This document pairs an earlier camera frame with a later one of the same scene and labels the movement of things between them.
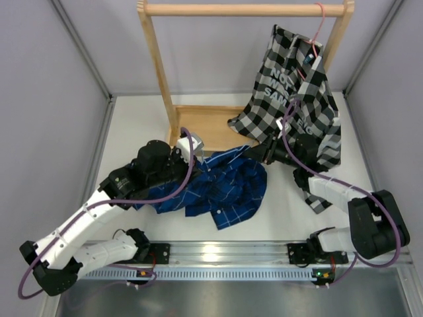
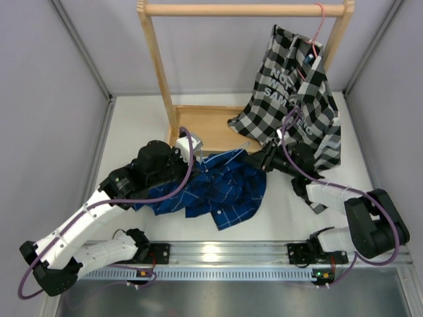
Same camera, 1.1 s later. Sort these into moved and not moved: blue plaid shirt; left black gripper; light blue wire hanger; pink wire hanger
Moved: light blue wire hanger
Not moved: left black gripper; blue plaid shirt; pink wire hanger
